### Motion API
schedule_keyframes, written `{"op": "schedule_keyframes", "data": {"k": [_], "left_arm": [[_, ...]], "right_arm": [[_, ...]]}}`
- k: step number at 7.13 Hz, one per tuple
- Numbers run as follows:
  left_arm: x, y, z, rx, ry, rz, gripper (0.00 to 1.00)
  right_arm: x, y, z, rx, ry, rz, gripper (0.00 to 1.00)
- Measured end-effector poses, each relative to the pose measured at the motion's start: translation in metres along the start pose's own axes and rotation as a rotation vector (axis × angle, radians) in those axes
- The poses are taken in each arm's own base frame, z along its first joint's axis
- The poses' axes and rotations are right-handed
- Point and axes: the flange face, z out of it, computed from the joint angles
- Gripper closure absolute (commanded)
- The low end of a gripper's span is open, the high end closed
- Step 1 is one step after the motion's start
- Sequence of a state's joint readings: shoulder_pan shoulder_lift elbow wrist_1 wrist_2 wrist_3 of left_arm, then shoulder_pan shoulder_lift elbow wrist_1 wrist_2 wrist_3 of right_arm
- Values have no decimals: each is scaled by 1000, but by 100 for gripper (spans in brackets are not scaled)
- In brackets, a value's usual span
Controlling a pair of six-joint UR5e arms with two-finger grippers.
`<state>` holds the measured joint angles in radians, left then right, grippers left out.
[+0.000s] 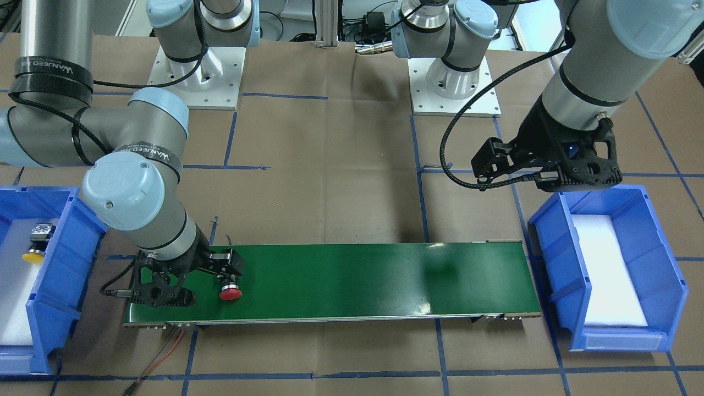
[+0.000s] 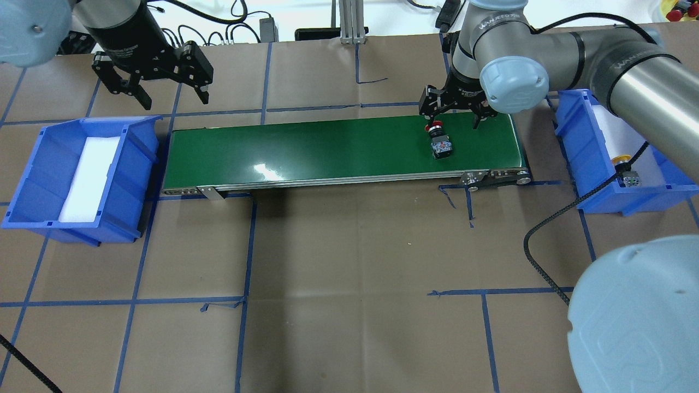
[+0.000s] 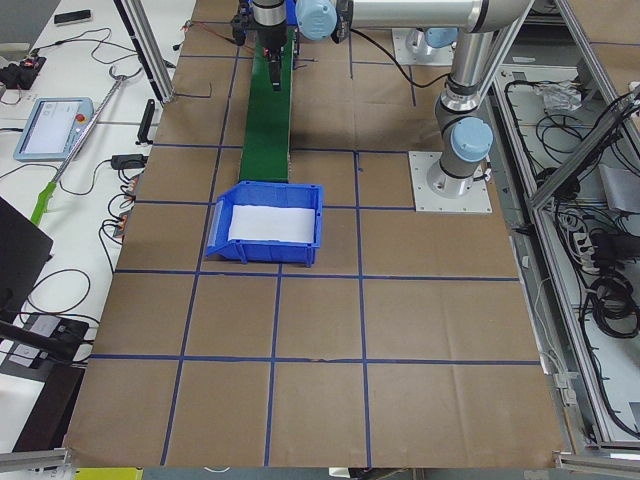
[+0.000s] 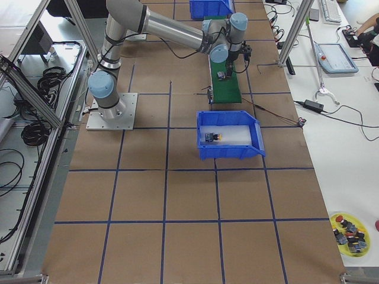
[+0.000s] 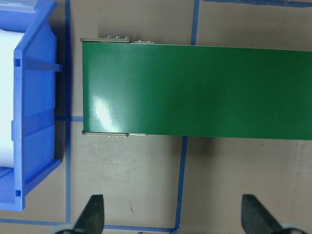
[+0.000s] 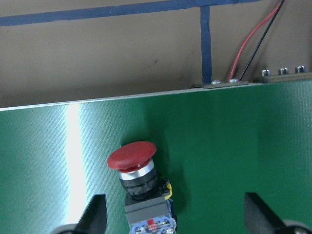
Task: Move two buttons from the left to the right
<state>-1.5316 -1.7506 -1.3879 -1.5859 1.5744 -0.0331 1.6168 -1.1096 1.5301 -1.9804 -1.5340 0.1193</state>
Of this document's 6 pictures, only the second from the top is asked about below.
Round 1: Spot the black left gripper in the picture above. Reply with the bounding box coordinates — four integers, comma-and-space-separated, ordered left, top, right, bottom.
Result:
91, 11, 213, 110

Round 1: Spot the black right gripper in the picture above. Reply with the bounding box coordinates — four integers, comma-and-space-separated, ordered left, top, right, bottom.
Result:
419, 70, 495, 130

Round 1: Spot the red push button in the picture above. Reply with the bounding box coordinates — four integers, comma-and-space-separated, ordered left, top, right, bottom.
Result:
426, 121, 453, 159

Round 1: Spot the yellow push button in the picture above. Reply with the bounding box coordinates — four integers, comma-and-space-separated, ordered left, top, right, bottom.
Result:
611, 154, 642, 188

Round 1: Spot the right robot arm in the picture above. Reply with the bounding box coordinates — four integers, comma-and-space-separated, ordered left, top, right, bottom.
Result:
419, 1, 697, 392

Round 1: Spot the green conveyor belt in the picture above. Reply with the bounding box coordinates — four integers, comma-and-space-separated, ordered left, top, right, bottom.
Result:
162, 112, 534, 197

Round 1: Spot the blue bin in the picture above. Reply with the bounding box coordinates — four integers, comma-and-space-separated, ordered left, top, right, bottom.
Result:
556, 90, 697, 216
2, 115, 161, 247

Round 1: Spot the white foam pad bin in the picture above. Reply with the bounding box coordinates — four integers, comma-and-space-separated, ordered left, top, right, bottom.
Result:
59, 136, 120, 222
592, 105, 666, 187

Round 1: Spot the aluminium frame post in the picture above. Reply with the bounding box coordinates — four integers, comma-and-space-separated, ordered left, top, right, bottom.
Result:
337, 0, 366, 45

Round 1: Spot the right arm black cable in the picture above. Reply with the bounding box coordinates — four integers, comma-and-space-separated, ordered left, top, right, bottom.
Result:
523, 11, 659, 306

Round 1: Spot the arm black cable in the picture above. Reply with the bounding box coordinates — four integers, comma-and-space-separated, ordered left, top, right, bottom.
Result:
0, 333, 63, 393
523, 11, 659, 306

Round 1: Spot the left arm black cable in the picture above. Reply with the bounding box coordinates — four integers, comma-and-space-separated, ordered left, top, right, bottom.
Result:
0, 333, 63, 393

